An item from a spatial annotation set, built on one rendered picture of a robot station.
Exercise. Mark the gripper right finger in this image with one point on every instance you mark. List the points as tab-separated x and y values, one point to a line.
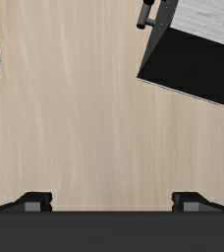
186	201

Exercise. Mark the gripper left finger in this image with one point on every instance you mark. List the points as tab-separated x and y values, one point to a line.
35	201

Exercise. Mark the cabinet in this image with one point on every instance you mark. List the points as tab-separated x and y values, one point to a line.
196	62

